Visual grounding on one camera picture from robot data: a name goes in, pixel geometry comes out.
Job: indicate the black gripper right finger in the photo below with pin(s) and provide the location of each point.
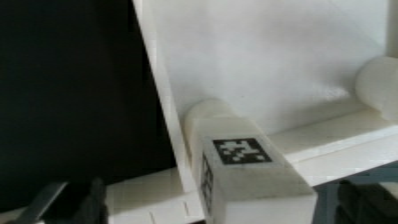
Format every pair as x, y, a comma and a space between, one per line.
358, 203

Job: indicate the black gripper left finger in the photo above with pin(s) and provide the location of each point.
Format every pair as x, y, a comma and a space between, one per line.
69, 204

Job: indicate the white square table top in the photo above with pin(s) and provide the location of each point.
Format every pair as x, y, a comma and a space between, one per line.
268, 53

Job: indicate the white U-shaped obstacle wall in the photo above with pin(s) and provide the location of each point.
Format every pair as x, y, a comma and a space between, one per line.
149, 201

